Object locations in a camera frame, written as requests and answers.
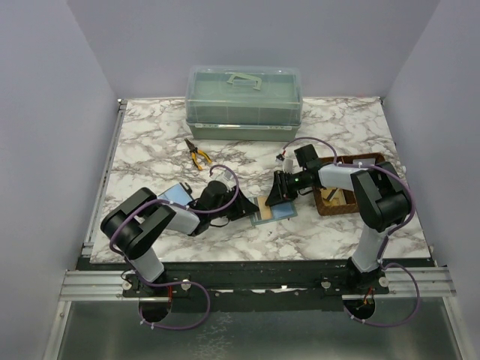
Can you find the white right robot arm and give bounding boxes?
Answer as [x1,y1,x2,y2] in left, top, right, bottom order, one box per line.
[265,145,414,274]

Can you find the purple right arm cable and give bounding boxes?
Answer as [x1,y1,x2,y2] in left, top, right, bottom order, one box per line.
[283,137,421,328]

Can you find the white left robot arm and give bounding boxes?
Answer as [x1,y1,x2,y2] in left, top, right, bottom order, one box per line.
[100,181,259,283]

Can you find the yellow handled pliers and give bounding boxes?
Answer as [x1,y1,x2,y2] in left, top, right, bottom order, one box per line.
[184,139,212,171]

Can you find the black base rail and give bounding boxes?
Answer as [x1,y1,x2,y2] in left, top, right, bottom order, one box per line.
[123,258,391,314]

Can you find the brown woven basket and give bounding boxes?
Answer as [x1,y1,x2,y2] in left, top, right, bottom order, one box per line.
[313,152,386,216]

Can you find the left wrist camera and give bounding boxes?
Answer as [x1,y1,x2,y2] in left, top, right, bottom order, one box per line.
[216,169,236,188]

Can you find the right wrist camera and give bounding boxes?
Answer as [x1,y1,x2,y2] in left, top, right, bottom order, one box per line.
[276,150,293,173]

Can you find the green clear-lid storage box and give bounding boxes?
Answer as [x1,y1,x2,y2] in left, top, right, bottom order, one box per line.
[184,65,303,142]

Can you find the light green card holder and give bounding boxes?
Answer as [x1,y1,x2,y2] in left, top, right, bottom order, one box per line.
[249,197,297,227]

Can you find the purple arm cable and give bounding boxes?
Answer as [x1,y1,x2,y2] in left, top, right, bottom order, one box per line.
[108,164,241,332]
[283,137,421,328]

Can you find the gold magnetic stripe card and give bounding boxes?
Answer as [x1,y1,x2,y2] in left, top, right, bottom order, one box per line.
[257,196,273,221]

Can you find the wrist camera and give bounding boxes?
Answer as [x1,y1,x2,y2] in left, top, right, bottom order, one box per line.
[276,150,293,173]
[216,169,236,188]

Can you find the aluminium frame rail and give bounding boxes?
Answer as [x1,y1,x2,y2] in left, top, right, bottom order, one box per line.
[59,99,128,302]

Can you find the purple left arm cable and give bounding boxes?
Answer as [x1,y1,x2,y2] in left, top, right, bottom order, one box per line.
[108,164,241,332]

